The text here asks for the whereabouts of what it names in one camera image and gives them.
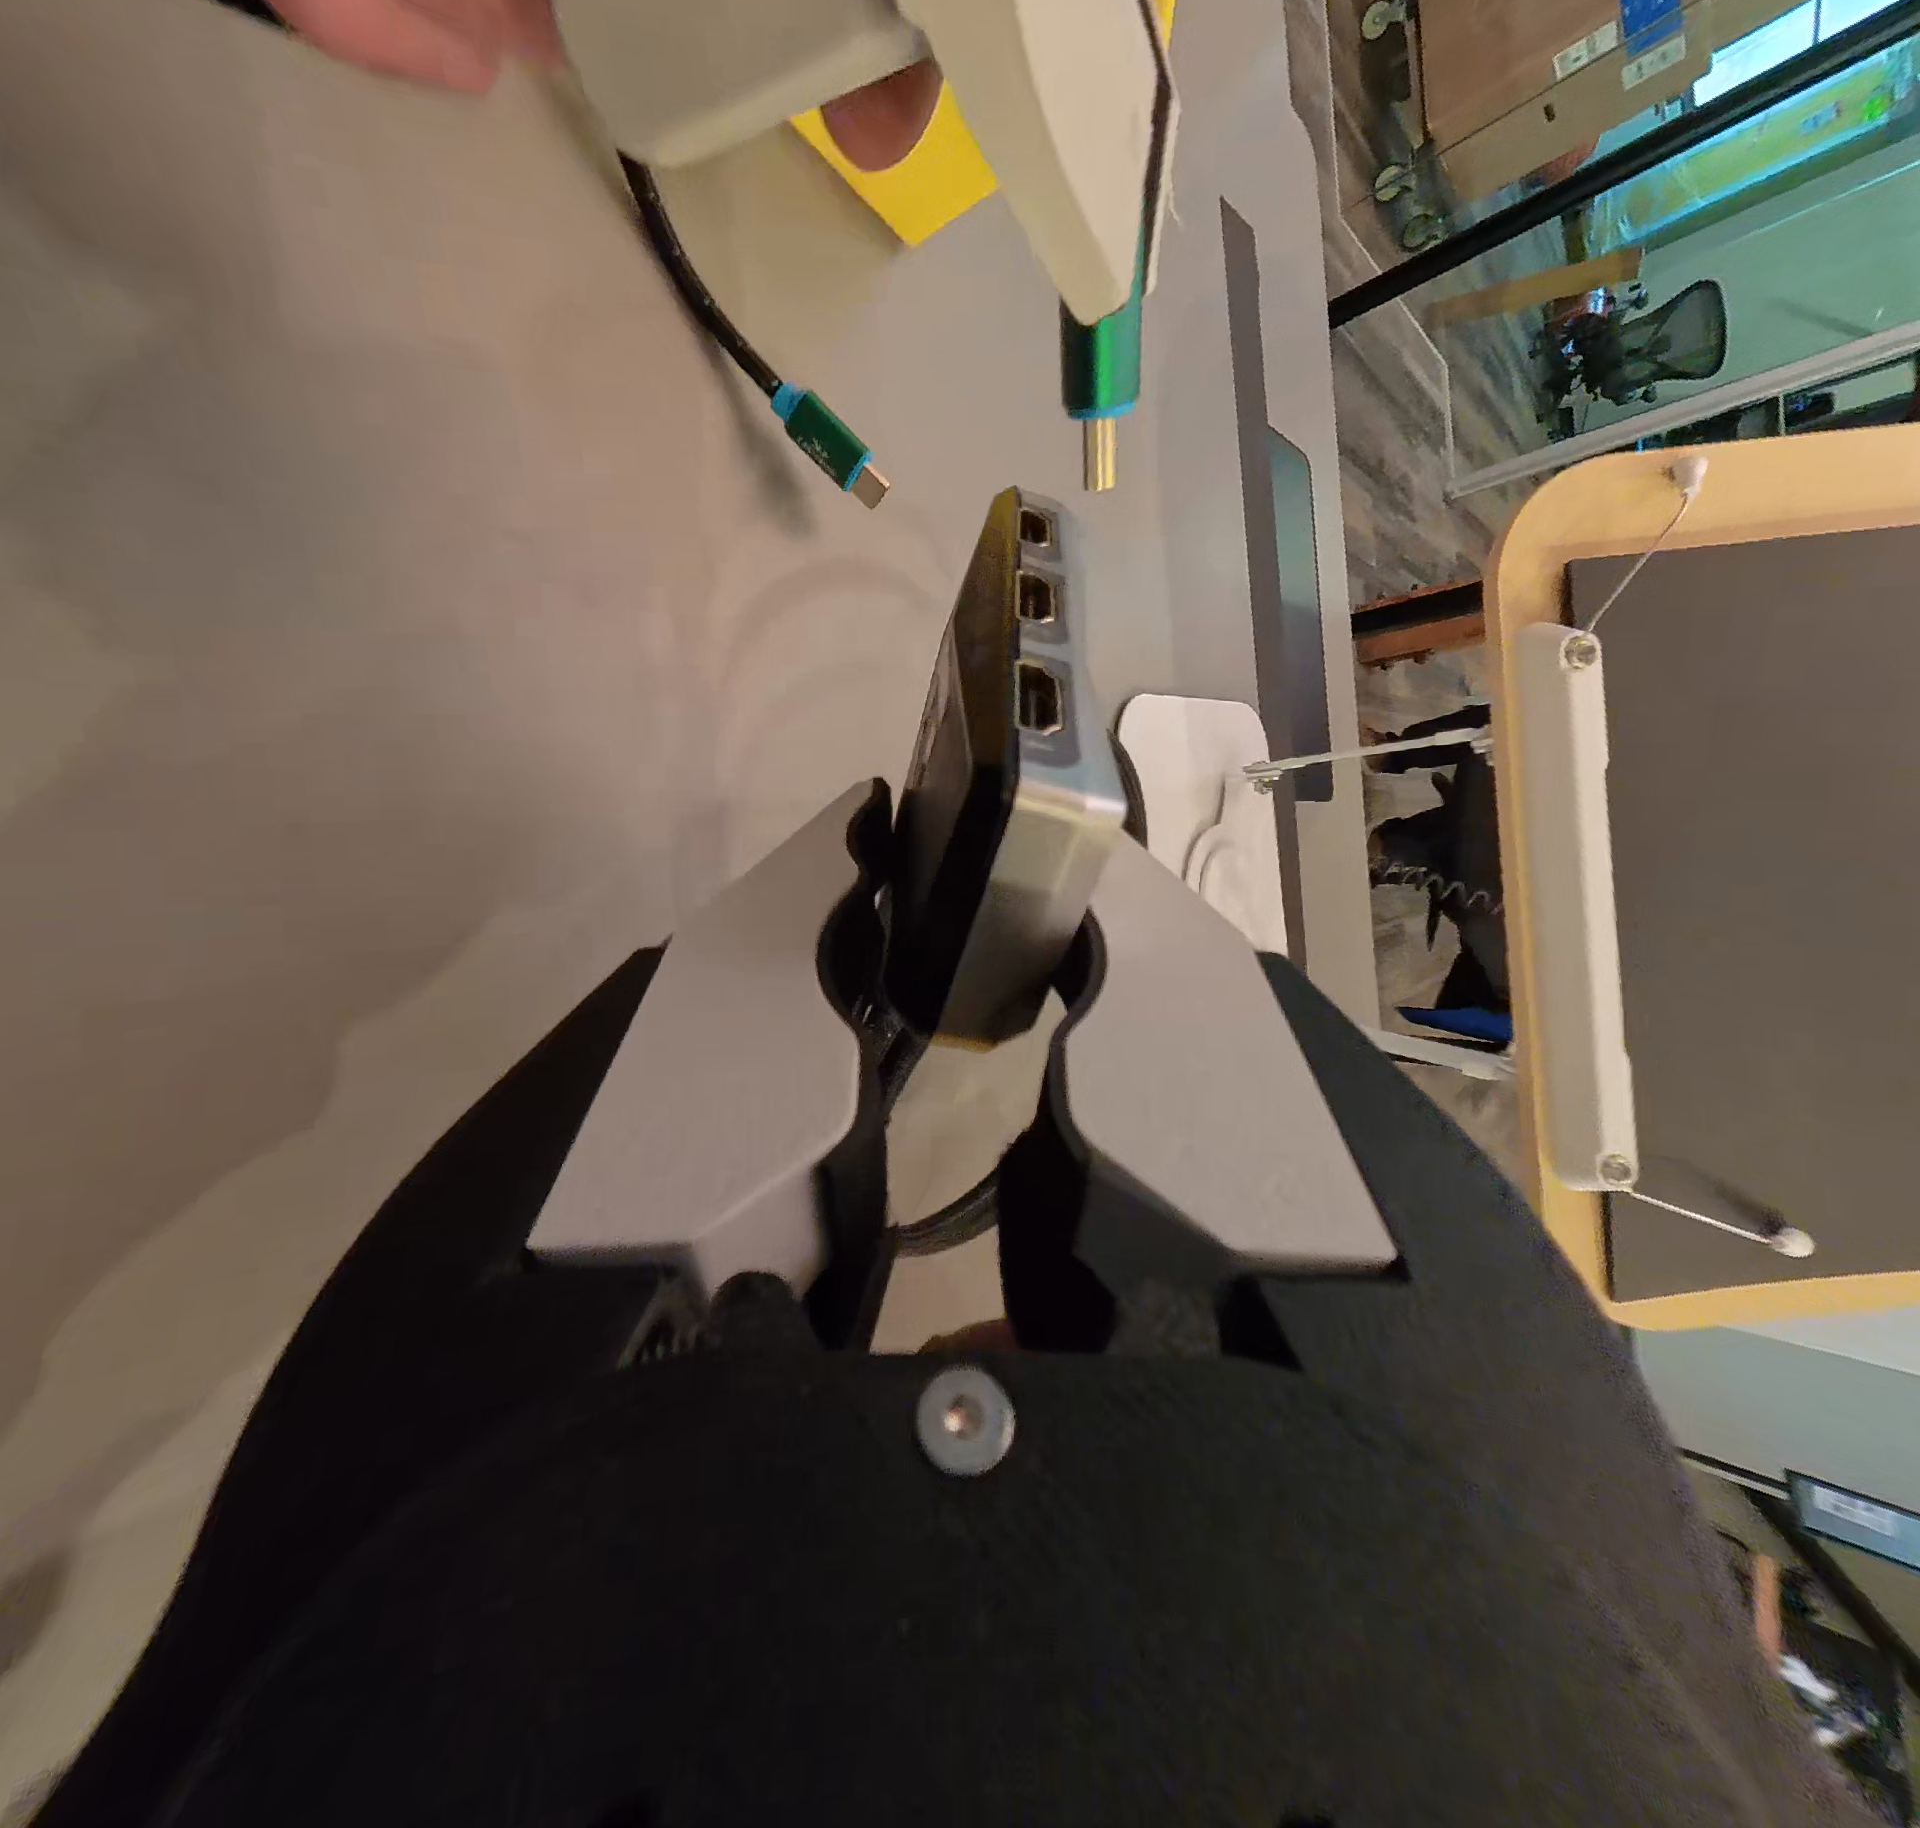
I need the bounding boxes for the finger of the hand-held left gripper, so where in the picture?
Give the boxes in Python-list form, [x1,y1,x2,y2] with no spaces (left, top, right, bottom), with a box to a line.
[865,0,1182,320]

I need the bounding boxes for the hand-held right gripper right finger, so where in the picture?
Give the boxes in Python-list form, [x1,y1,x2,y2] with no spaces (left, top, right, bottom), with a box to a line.
[1006,808,1403,1320]

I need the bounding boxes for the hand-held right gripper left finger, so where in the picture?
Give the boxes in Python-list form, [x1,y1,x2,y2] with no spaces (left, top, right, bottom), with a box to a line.
[527,784,895,1320]

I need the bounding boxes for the yellow plastic bin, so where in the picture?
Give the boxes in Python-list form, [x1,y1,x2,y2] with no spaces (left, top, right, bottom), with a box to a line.
[786,0,1193,247]

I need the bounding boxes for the grey adapter with braided cable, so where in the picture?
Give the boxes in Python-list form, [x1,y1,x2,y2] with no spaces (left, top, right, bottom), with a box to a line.
[870,488,1141,1289]

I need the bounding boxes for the dark monitor with wooden back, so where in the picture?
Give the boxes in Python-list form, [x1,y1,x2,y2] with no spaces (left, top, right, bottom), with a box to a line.
[1487,425,1920,1335]

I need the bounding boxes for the brown cardboard box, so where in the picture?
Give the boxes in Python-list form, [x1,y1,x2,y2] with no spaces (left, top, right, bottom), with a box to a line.
[1411,0,1863,163]

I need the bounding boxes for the black boom pole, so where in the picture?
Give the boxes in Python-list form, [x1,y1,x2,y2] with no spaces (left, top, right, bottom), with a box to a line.
[1321,43,1920,329]

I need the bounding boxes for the black mesh swivel chair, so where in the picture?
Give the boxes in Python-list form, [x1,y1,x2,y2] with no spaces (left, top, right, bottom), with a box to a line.
[1546,278,1733,404]

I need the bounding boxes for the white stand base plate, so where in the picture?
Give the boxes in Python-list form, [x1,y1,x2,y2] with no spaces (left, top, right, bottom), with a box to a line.
[1117,448,1817,1259]

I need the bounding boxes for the black cable with green plug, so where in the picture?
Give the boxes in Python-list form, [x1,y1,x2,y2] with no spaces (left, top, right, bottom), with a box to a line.
[617,148,895,509]

